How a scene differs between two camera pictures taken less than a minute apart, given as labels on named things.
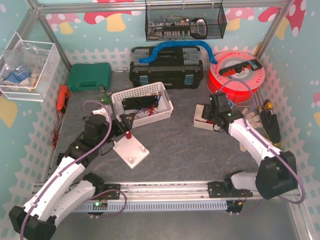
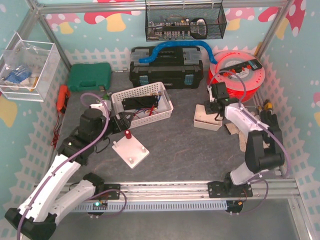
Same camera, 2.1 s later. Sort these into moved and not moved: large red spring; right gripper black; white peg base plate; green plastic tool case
Moved: right gripper black
Not moved: green plastic tool case; large red spring; white peg base plate
